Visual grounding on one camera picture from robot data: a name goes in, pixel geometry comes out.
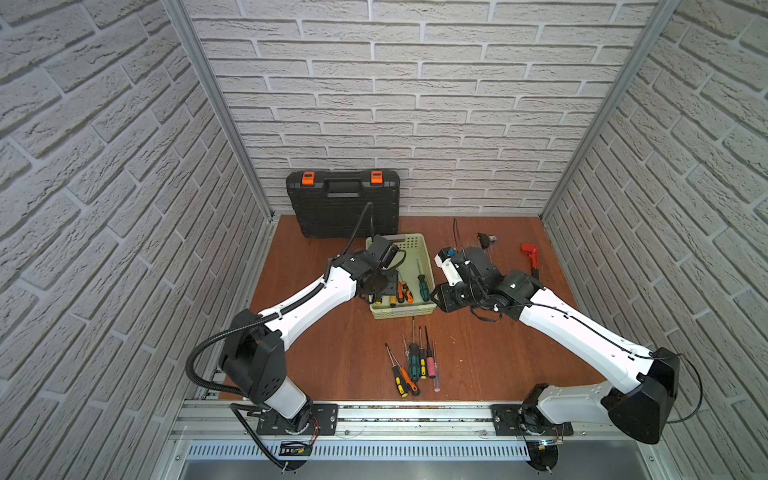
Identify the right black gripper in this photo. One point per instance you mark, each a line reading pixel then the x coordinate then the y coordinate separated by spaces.
pixel 445 303

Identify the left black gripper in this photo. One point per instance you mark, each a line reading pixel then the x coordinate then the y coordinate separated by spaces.
pixel 394 285

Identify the orange black curved screwdriver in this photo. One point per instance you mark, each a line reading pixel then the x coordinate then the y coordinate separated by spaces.
pixel 407 293

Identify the clear handled screwdriver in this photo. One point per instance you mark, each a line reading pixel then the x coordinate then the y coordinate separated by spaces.
pixel 436 376

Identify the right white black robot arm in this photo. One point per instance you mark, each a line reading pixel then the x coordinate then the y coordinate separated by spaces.
pixel 640 386

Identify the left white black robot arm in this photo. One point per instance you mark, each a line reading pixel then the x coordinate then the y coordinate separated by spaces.
pixel 254 347

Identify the light green plastic bin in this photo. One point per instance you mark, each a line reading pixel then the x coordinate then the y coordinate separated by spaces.
pixel 415 246

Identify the green black large screwdriver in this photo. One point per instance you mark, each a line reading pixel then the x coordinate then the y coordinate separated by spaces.
pixel 413 356

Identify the clear small screwdriver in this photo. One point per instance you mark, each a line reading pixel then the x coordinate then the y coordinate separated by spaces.
pixel 406 348

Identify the black yellow dotted screwdriver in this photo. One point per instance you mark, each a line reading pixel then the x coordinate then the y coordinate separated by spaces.
pixel 422 356

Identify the orange slim screwdriver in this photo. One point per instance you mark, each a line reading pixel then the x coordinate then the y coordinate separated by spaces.
pixel 410 384

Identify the small black metal part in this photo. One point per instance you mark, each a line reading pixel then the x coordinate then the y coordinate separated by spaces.
pixel 486 240

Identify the red pipe wrench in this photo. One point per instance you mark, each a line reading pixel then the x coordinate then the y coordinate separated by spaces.
pixel 531 252

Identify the black plastic tool case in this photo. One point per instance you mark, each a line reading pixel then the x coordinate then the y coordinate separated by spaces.
pixel 337 204

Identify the pink handled screwdriver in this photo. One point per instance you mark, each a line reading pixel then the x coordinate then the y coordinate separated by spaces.
pixel 429 364

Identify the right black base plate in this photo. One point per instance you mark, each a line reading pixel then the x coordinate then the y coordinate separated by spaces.
pixel 510 420

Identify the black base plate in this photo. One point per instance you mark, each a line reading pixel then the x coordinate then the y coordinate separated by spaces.
pixel 321 417
pixel 510 420

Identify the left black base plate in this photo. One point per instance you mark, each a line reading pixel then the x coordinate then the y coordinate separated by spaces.
pixel 321 417

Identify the aluminium rail frame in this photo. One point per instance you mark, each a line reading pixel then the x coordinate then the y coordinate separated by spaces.
pixel 373 431

